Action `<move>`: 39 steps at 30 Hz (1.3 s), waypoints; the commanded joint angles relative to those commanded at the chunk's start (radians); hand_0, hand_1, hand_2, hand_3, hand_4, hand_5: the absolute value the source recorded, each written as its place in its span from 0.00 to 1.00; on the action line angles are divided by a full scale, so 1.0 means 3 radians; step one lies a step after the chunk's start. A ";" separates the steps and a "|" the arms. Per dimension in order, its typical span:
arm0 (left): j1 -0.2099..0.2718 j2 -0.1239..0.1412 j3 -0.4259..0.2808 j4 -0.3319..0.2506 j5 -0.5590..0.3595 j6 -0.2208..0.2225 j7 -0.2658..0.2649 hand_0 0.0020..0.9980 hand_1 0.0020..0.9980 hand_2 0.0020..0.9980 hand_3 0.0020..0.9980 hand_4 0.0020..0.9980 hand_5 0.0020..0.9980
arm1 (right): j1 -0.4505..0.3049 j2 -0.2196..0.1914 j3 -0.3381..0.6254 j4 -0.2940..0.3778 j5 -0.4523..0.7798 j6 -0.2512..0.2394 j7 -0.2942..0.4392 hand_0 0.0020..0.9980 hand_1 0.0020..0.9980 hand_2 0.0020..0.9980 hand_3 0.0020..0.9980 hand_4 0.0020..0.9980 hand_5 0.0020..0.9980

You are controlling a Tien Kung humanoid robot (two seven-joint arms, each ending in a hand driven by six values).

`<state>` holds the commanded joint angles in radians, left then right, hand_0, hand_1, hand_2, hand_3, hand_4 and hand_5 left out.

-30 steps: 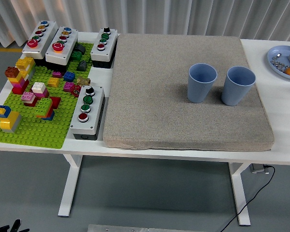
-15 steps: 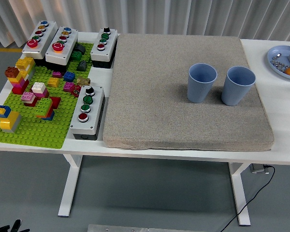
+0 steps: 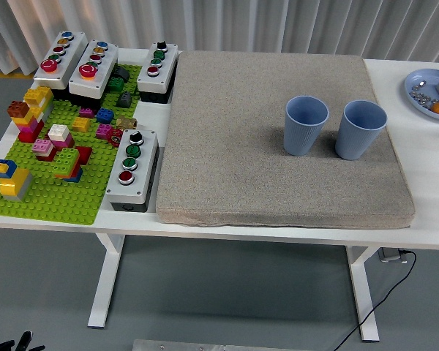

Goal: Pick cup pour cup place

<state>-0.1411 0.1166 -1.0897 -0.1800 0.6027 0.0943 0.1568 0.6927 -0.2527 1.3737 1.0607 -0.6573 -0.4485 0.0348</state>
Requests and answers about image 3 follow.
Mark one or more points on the blue ribbed cup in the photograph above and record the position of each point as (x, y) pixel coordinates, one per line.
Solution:
(351, 135)
(300, 135)

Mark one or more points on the white table leg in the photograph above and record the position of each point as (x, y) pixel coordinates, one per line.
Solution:
(364, 292)
(104, 285)

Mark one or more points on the four-button control box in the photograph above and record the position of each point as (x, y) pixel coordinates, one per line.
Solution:
(166, 69)
(142, 172)

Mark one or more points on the pink red brick stack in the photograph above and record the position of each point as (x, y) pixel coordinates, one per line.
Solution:
(44, 148)

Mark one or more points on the dark green brick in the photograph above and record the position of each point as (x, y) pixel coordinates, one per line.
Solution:
(115, 84)

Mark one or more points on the red gear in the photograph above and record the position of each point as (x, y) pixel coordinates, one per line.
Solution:
(115, 137)

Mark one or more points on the grey table control box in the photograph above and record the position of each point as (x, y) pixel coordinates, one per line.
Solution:
(388, 255)

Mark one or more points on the yellow blue grey brick stack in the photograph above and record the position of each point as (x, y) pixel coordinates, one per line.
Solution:
(14, 183)

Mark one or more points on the yellow white brick tower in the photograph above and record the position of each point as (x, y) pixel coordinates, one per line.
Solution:
(38, 97)

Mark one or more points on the brass pipe fitting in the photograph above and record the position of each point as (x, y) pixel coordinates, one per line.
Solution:
(126, 122)

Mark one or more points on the five-button control box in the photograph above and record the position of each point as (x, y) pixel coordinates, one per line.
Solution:
(104, 69)
(71, 55)

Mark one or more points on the blue plate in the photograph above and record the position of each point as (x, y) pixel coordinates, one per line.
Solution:
(417, 77)

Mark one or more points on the green brick baseplate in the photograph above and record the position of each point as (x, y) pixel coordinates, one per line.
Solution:
(58, 201)

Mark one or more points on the small magenta brick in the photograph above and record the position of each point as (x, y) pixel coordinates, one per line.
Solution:
(86, 112)

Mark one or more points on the dark grey sloped brick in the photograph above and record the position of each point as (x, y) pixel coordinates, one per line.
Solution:
(121, 74)

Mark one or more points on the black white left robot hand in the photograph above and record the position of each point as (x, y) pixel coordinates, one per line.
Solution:
(23, 342)

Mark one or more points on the grey-brown mat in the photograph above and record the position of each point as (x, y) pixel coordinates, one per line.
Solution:
(234, 146)

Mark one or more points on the white pink brick stack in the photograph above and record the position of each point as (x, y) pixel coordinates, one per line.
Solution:
(60, 135)

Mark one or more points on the white curtain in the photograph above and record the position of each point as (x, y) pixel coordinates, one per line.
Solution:
(314, 22)

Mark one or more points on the brown yellow red brick tower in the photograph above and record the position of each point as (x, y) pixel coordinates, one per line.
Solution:
(27, 124)

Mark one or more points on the green red blue brick stack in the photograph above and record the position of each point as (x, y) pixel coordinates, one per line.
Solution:
(67, 161)

